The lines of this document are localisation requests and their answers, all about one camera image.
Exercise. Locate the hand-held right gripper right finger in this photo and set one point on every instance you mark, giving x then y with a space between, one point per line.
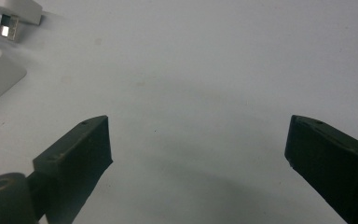
332 161

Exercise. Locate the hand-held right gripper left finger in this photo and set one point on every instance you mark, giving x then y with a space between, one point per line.
74 158

